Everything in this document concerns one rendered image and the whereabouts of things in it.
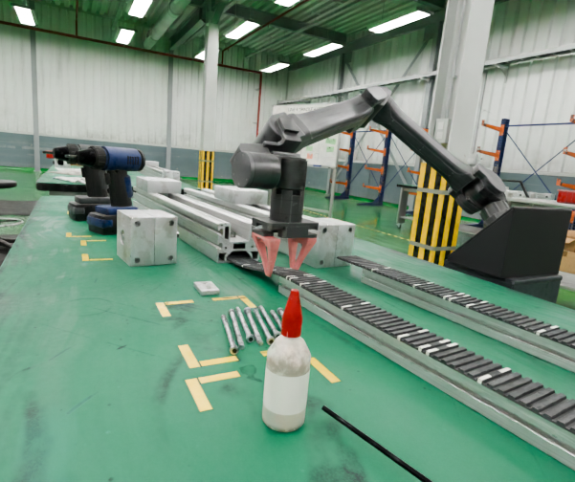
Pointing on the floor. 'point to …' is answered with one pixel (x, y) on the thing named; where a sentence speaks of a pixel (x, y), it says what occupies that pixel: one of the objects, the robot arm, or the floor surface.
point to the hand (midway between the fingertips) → (281, 270)
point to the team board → (323, 158)
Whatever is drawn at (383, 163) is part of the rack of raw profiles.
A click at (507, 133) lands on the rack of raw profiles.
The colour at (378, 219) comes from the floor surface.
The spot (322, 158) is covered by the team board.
